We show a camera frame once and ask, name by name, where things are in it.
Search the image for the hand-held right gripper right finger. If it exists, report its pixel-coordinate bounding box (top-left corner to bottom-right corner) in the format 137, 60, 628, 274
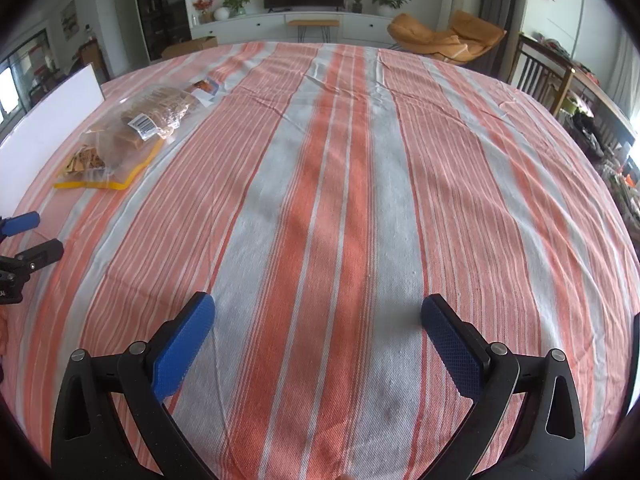
420, 294, 587, 480

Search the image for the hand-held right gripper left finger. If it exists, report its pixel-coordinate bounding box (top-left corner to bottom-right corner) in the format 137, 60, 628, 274
50, 291, 217, 480

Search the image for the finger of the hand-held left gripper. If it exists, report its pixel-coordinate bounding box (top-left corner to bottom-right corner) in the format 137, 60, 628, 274
0, 239, 65, 278
0, 211, 41, 237

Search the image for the small orange snack packet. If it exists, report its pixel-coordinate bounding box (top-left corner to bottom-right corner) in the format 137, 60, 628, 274
65, 142, 108, 176

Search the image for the clear zip bag yellow zip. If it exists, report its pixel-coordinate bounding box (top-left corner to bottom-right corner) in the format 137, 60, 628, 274
52, 77, 221, 193

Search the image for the clear packet of brown food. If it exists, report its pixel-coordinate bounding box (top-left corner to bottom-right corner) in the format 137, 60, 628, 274
112, 85, 198, 148

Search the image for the clear bag with yellow packets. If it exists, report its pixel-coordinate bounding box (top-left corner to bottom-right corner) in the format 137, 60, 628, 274
192, 78, 221, 106

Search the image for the white board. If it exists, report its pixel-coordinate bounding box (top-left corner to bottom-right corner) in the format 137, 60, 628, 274
0, 62, 106, 221

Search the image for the orange striped tablecloth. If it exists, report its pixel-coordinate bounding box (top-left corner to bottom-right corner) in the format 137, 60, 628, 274
0, 41, 640, 480

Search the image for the cardboard box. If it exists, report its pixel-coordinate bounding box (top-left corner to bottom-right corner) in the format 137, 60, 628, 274
161, 36, 219, 60

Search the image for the dark glass cabinet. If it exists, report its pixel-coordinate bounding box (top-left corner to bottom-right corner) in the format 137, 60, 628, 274
131, 0, 193, 61

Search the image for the cluttered wooden side table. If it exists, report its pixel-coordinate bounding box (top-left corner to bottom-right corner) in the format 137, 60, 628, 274
520, 32, 638, 161

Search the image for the dark wooden chair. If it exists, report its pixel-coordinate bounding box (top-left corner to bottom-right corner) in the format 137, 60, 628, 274
509, 35, 576, 116

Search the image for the white television cabinet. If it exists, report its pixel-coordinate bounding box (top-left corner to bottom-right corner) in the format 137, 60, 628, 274
190, 10, 401, 46

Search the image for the orange lounge chair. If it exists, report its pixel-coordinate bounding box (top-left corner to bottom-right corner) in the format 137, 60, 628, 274
387, 10, 507, 64

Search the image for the grey curtain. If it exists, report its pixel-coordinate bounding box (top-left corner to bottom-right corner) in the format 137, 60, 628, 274
480, 0, 531, 81

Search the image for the wooden bench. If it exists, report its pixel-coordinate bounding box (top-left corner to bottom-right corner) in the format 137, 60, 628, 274
287, 19, 341, 43

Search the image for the wall painting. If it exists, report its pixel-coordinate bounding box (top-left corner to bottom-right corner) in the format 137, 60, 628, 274
61, 0, 78, 41

